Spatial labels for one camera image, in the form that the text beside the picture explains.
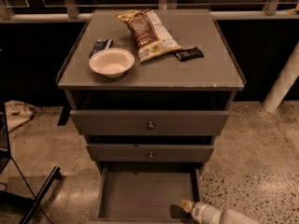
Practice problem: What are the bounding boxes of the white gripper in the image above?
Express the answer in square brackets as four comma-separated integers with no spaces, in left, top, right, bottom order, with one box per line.
[179,199,221,224]

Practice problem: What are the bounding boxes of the grey bottom drawer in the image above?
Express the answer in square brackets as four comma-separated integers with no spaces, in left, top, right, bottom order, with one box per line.
[87,163,201,224]

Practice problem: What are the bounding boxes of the grey drawer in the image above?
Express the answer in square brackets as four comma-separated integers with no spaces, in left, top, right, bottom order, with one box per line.
[87,144,214,162]
[87,163,201,224]
[70,110,229,136]

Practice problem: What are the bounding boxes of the grey middle drawer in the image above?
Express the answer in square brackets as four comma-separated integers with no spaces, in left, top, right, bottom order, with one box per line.
[87,144,214,162]

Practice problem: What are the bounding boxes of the grey drawer cabinet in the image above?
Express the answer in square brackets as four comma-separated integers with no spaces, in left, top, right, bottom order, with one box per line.
[55,8,247,173]

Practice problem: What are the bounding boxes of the grey top drawer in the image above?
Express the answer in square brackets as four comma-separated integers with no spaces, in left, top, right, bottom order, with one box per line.
[70,110,229,136]

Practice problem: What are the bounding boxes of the black snack packet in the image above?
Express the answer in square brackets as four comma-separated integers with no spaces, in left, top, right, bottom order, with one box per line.
[174,47,204,62]

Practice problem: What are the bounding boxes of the white paper bowl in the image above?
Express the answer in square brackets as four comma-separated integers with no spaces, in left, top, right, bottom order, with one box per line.
[89,48,135,77]

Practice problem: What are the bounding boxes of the white slanted pole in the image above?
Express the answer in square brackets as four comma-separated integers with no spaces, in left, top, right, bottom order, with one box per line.
[263,42,299,113]

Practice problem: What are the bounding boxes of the brown chip bag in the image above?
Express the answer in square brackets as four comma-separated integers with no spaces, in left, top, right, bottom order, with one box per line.
[116,9,181,63]

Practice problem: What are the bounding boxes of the black folding stand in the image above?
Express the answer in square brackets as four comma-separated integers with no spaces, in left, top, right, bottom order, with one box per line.
[0,101,62,224]

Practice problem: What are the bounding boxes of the blue snack bar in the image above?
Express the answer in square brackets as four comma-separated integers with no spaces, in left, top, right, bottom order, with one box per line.
[90,39,113,58]

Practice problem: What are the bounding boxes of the beige cloth bag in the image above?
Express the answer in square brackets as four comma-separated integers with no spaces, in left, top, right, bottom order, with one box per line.
[5,100,42,132]

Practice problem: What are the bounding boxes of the metal window railing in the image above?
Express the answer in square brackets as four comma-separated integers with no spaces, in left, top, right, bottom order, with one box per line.
[0,0,299,22]

